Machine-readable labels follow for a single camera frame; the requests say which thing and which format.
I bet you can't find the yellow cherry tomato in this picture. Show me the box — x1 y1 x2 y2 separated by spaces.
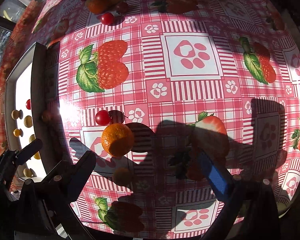
24 115 33 128

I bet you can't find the white rectangular tray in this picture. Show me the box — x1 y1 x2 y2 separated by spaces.
3 42 62 183

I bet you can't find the shaded yellow fruit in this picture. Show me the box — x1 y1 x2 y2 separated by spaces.
112 167 133 186

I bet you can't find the red checkered fruit tablecloth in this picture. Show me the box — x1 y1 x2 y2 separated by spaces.
0 0 300 239

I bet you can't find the red cherry tomato far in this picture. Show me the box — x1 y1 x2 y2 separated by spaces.
100 12 115 25

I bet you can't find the shaded orange mandarin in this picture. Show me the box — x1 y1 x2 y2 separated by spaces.
87 0 111 15

